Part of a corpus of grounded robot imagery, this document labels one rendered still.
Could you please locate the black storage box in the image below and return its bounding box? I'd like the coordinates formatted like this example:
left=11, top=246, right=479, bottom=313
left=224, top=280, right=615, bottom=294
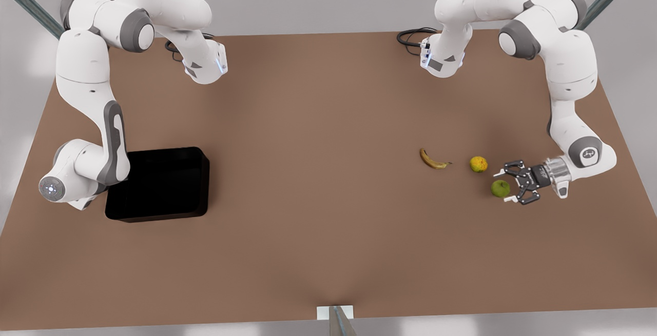
left=105, top=146, right=210, bottom=223

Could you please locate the brown-spotted yellow banana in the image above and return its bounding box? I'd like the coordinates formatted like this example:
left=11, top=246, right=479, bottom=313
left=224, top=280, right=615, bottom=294
left=419, top=148, right=453, bottom=170

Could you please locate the black cable loop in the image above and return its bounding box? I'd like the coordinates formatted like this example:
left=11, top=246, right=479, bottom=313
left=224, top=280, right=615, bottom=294
left=164, top=32, right=216, bottom=63
left=396, top=27, right=440, bottom=57

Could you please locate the silver frame post with foot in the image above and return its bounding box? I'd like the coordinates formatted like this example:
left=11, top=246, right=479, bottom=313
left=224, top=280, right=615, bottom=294
left=316, top=305, right=358, bottom=336

